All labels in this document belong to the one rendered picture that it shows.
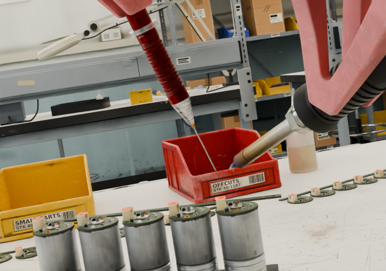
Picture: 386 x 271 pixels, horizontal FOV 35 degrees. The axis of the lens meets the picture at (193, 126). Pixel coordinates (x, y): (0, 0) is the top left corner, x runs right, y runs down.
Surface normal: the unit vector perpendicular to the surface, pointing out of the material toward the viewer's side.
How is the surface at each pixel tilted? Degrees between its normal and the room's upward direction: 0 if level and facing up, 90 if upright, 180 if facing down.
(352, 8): 87
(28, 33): 90
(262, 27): 89
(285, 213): 0
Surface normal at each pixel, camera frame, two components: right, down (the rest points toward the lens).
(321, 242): -0.15, -0.98
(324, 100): -0.80, 0.32
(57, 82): 0.18, 0.07
